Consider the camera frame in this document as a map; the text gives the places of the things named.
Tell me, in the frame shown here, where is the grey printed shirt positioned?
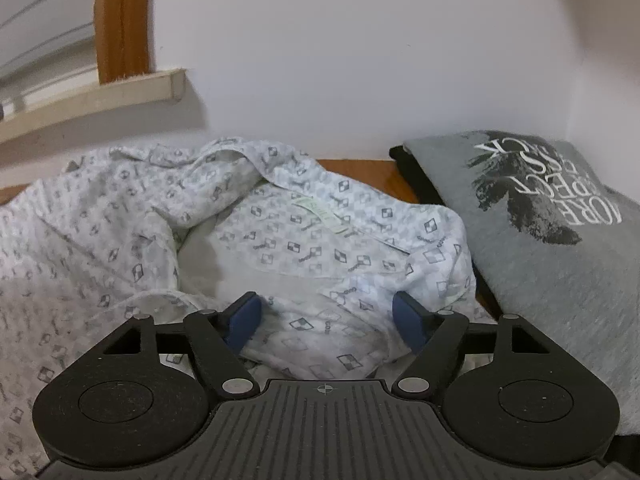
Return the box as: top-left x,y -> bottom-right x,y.
402,130 -> 640,436

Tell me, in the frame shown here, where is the wooden window frame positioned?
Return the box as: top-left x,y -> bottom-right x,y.
95,0 -> 153,85

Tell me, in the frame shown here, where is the black folded garment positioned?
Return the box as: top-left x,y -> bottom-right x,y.
389,145 -> 503,321

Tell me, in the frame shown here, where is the grey window blind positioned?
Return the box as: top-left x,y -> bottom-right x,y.
0,0 -> 98,111

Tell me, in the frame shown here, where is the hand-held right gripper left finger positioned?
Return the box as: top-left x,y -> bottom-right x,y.
70,291 -> 262,401

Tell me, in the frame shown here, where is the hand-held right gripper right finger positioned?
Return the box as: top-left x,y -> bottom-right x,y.
391,291 -> 581,401

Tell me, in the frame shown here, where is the white patterned pajama shirt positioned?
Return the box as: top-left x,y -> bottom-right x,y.
0,136 -> 496,476

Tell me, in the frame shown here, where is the beige window sill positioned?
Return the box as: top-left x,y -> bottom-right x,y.
0,68 -> 187,146

